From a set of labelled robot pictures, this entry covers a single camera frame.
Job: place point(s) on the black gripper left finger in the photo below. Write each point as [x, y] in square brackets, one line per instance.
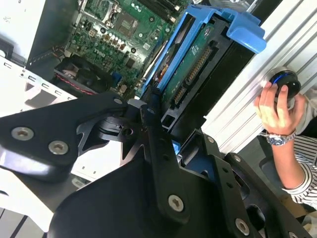
[49, 124]

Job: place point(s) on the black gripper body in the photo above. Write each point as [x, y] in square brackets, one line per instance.
[111, 203]

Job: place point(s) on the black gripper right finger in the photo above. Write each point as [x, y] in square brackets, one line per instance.
[247, 193]

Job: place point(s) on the hard disk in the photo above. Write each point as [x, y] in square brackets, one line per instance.
[195, 57]

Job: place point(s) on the person's hand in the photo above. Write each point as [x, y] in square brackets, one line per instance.
[275, 116]

